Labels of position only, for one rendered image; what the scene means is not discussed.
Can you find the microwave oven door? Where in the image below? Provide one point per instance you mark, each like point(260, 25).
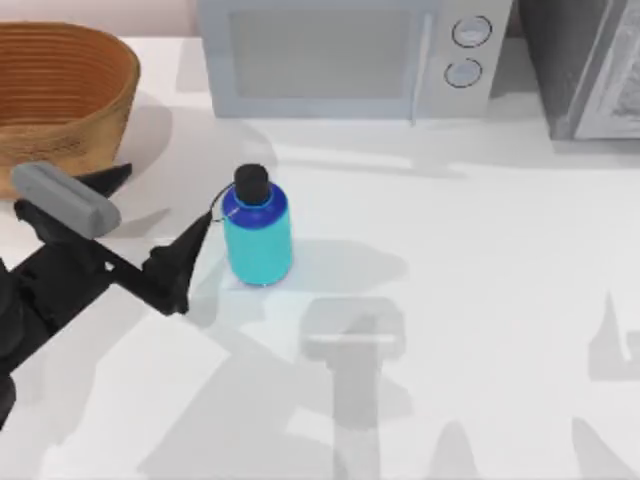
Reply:
point(320, 55)

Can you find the round microwave knob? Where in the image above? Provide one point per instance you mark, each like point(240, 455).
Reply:
point(463, 73)
point(472, 31)

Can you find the blue bottle with black cap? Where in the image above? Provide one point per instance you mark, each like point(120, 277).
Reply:
point(257, 240)

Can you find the woven brown basket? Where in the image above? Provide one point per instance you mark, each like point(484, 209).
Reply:
point(60, 90)

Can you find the pale grey rounded box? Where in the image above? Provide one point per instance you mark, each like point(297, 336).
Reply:
point(65, 200)

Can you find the pale microwave oven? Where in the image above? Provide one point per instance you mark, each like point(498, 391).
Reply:
point(495, 60)

